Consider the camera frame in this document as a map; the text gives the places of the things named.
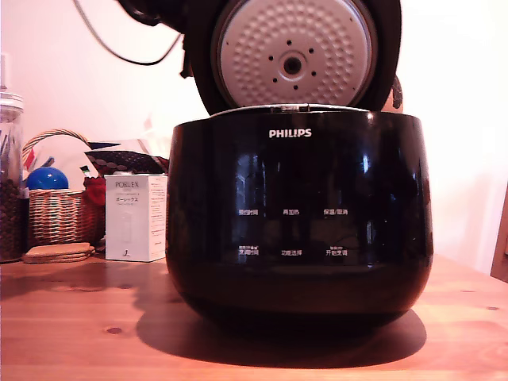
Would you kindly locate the black rice cooker lid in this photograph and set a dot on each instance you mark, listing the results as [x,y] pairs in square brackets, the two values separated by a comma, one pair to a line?
[293,59]

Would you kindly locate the black Philips rice cooker body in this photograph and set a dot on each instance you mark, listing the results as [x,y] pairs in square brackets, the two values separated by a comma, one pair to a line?
[297,238]

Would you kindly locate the silver inner pot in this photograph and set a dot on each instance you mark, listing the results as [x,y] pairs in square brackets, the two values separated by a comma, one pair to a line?
[246,109]

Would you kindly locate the dark dotted patterned cloth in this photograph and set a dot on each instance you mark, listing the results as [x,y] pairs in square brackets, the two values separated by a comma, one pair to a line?
[125,160]

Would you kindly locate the white printed bag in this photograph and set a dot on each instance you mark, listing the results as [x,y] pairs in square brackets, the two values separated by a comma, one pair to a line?
[67,155]

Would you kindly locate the red knitted pouch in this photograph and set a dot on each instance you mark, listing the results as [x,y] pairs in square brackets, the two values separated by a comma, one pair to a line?
[94,192]

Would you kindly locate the white Porlex box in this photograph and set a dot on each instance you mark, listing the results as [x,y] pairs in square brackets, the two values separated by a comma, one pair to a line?
[129,222]

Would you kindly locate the blue ball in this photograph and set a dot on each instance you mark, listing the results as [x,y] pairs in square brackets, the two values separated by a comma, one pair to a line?
[47,179]

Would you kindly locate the cork coaster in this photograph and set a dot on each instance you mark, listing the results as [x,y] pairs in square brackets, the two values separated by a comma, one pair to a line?
[59,249]
[53,259]

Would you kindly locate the glass jar of coffee beans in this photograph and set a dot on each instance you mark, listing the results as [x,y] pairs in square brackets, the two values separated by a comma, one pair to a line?
[10,214]

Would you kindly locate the wooden chair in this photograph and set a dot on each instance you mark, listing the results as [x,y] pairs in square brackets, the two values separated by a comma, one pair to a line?
[501,258]

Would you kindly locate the white wall plate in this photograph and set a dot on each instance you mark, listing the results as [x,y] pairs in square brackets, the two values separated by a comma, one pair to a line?
[3,73]

